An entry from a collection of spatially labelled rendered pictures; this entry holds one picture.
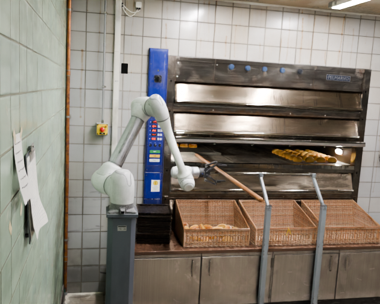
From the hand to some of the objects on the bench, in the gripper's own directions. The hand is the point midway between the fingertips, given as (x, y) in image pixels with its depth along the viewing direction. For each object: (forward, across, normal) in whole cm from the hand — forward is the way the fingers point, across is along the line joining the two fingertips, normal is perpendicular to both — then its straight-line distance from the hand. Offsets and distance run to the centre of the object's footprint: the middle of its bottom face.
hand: (223, 172), depth 345 cm
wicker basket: (0, +62, -28) cm, 68 cm away
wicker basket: (+121, +62, -27) cm, 138 cm away
